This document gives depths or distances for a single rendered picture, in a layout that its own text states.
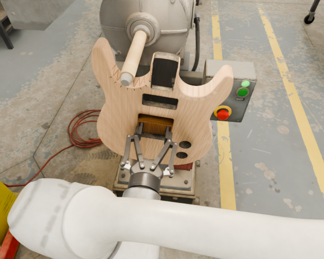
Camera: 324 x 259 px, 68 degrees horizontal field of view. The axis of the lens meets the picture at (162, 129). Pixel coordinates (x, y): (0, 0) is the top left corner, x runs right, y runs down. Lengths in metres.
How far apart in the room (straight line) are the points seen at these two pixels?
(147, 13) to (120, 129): 0.33
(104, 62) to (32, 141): 1.75
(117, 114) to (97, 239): 0.40
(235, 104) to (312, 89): 2.08
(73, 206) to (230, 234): 0.21
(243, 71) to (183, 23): 0.25
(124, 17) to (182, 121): 0.32
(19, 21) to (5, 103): 2.30
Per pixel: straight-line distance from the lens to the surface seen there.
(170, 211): 0.31
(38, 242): 0.40
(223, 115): 0.84
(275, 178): 1.98
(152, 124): 0.67
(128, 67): 0.54
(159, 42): 0.73
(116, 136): 0.75
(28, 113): 2.52
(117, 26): 0.73
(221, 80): 0.57
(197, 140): 0.72
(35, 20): 0.45
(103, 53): 0.56
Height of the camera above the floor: 1.57
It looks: 49 degrees down
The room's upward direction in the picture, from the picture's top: straight up
